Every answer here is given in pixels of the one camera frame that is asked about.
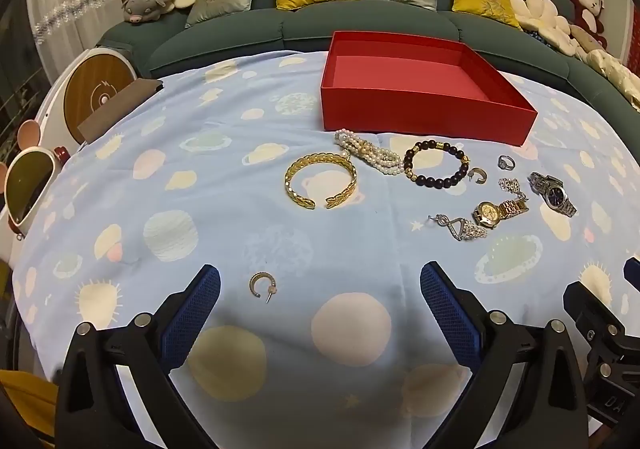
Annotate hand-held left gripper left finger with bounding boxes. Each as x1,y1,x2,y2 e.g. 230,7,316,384
54,264,222,449

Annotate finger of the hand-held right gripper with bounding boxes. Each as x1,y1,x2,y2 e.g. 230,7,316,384
563,280,640,380
623,256,640,292

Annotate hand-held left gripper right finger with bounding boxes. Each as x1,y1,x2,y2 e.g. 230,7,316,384
420,262,591,449

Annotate gold wristwatch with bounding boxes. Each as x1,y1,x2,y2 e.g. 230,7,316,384
471,198,531,230

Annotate silver wristwatch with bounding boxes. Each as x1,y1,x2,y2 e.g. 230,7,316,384
527,172,577,218

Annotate dark bead bracelet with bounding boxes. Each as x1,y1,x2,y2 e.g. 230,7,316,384
402,140,471,189

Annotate gold leaf bangle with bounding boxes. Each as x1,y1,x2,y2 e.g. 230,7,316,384
284,152,359,211

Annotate pearl bracelet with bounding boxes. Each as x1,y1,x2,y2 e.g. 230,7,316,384
334,128,406,176

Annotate red cardboard box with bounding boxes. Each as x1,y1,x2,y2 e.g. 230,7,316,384
320,30,539,147

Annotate blue planet print tablecloth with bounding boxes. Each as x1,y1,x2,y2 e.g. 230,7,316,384
11,50,640,449

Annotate yellow cloth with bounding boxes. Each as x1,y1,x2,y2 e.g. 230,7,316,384
0,369,58,449

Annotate cream satin cushion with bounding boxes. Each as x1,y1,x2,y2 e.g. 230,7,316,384
585,48,640,105

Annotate brown card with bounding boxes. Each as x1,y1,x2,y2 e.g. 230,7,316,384
77,78,164,144

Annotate tan cushion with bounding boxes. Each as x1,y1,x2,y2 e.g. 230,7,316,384
570,24,607,51

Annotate white round wooden-disc device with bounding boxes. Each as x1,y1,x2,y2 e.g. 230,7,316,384
30,46,138,155

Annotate cream flower plush cushion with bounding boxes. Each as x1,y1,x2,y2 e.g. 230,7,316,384
509,0,583,57

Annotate green sofa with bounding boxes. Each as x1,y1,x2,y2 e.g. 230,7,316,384
102,0,640,117

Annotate white sheer curtain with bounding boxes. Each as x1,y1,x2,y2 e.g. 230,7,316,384
25,0,126,85

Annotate pendant necklace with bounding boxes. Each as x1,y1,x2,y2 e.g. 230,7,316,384
427,213,488,242

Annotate silver chain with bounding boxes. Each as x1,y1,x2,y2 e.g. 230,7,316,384
497,176,530,202

